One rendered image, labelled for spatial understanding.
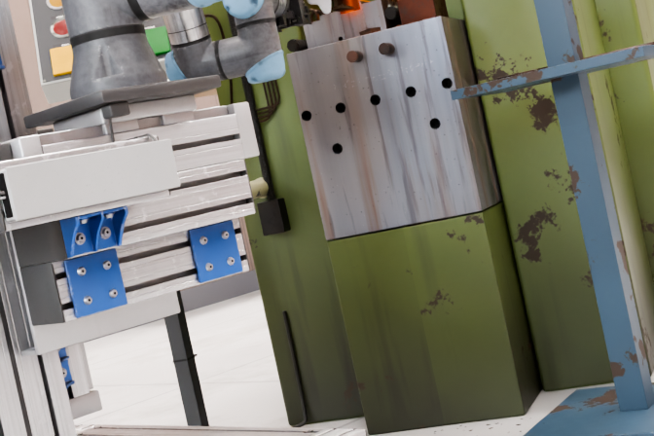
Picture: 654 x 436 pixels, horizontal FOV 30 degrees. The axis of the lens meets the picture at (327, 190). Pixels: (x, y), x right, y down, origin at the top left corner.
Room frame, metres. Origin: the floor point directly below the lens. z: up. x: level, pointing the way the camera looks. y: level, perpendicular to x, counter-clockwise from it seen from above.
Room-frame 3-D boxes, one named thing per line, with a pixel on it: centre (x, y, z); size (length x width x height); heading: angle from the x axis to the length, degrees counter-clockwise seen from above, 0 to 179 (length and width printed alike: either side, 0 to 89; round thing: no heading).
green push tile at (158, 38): (2.86, 0.32, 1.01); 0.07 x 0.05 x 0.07; 95
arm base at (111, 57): (1.90, 0.28, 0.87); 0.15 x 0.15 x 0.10
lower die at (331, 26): (3.06, -0.19, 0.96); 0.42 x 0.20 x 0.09; 160
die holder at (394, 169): (3.05, -0.25, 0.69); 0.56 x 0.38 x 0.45; 160
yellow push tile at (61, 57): (2.84, 0.52, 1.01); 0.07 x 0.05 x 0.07; 95
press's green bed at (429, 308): (3.05, -0.25, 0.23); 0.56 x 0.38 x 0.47; 160
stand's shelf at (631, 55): (2.51, -0.54, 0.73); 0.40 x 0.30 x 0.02; 60
